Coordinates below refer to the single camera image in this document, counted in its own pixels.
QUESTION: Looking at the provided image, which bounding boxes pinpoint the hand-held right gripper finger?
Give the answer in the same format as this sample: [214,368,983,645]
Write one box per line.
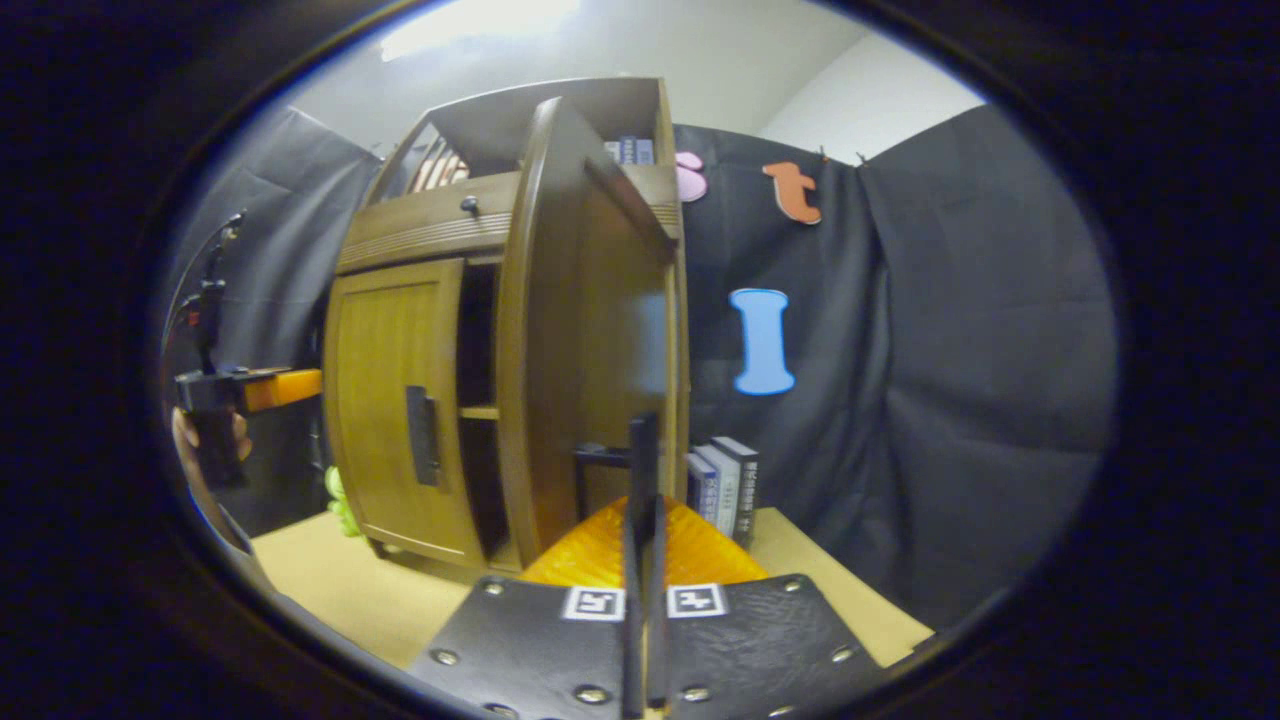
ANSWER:
[408,495,646,720]
[645,495,893,720]

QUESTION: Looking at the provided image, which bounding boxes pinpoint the wooden shoe cabinet door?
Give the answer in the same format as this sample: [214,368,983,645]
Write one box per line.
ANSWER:
[323,258,483,568]
[495,97,691,561]

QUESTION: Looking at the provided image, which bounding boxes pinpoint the black door handle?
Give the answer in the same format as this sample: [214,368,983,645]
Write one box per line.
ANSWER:
[405,385,442,489]
[573,412,661,521]

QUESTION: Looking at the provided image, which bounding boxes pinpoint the wooden double-door shoe cabinet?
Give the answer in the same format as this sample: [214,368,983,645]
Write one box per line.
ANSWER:
[323,77,693,576]

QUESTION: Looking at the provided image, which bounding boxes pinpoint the wooden cabinet drawer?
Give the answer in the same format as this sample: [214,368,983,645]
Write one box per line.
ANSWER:
[335,165,683,276]

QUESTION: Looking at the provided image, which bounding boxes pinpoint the green frog plush toy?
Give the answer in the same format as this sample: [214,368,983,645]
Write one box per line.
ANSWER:
[323,465,363,538]

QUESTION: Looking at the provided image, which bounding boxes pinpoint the blue white book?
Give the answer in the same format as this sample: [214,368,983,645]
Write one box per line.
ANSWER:
[685,452,719,526]

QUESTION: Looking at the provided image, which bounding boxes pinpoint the pale grey book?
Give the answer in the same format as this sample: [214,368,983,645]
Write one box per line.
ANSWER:
[695,445,741,541]

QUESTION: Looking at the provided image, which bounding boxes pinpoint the dark grey book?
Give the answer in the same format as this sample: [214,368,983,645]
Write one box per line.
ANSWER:
[710,437,760,549]

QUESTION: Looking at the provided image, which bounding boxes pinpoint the black backdrop cloth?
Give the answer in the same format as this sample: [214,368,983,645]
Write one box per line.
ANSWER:
[160,105,1119,631]

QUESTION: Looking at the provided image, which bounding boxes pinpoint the black cable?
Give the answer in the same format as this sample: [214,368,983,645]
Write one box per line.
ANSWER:
[165,210,248,373]

